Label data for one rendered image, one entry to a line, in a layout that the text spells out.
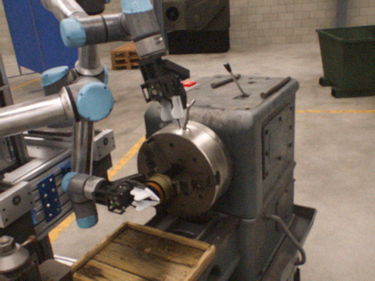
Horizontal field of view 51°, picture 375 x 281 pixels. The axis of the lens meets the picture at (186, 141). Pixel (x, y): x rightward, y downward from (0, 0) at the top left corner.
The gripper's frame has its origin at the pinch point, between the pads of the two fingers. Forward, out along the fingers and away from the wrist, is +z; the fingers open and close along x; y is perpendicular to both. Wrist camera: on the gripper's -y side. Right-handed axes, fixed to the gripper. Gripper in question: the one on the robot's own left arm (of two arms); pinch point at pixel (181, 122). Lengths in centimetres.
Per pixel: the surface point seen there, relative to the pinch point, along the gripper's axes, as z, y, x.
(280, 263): 78, -46, -7
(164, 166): 14.4, -6.4, -16.7
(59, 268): 23.4, 35.8, -25.5
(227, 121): 8.3, -26.6, -0.6
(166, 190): 19.6, 1.0, -12.7
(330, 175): 125, -240, -38
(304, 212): 75, -85, -7
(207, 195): 27.3, -9.7, -6.2
